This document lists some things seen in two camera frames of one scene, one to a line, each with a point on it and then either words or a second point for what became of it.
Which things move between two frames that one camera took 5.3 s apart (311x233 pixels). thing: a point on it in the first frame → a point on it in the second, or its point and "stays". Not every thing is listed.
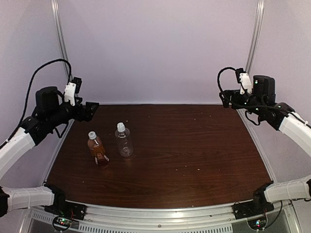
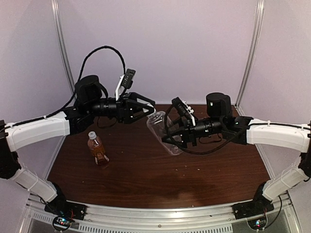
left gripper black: x=87 y=115 → x=128 y=105
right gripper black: x=234 y=93 → x=188 y=135
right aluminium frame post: x=256 y=34 stays
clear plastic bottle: x=125 y=143 → x=160 y=125
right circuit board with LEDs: x=258 y=224 stays
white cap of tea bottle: x=92 y=135 stays
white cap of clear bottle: x=121 y=127 → x=153 y=112
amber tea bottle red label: x=95 y=146 stays
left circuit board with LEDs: x=61 y=224 stays
